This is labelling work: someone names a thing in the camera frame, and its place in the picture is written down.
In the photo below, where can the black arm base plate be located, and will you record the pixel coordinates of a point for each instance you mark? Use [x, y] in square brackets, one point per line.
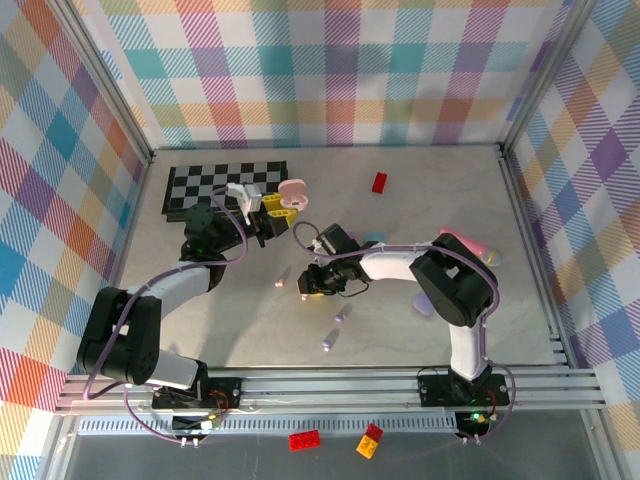
[230, 390]
[430, 390]

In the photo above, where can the aluminium frame post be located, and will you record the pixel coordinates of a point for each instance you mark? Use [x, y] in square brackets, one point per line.
[547, 75]
[106, 80]

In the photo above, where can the aluminium front rail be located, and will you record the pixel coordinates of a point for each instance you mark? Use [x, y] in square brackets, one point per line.
[325, 390]

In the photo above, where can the small red toy brick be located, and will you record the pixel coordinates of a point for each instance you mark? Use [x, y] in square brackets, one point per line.
[374, 431]

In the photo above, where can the orange yellow toy brick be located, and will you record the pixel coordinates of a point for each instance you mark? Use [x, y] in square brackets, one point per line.
[366, 446]

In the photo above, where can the large red toy brick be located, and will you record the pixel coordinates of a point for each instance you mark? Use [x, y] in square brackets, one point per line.
[304, 441]

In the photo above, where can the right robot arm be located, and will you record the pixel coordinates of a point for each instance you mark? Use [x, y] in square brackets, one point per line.
[450, 290]

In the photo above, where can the teal earbud charging case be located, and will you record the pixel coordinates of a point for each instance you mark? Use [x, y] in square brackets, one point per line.
[374, 236]

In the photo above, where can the black folding chessboard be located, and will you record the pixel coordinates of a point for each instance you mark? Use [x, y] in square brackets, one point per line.
[200, 185]

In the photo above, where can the lavender earbud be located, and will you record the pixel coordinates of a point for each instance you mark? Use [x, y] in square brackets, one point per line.
[326, 344]
[340, 317]

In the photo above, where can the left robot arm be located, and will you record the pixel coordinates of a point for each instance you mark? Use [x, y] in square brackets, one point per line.
[120, 340]

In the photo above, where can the lavender earbud charging case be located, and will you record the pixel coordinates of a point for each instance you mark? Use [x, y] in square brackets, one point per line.
[422, 305]

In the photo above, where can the aluminium side rail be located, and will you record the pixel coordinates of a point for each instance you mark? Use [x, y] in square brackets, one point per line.
[531, 225]
[130, 225]

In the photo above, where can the pink earbud charging case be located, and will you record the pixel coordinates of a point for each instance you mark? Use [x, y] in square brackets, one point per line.
[295, 196]

